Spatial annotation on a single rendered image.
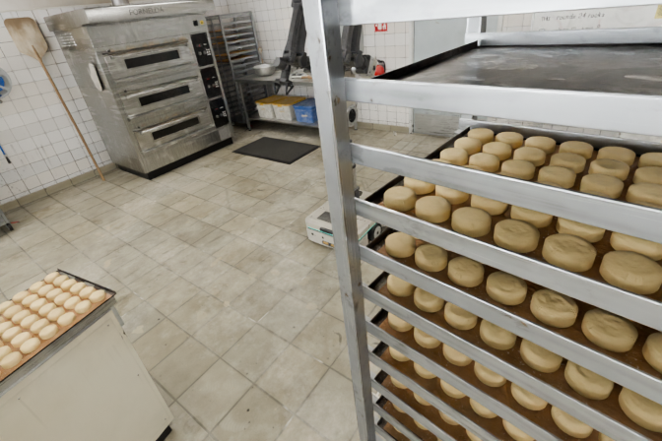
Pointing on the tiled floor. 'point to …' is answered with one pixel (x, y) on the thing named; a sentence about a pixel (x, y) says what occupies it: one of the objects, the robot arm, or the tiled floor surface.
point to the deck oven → (148, 82)
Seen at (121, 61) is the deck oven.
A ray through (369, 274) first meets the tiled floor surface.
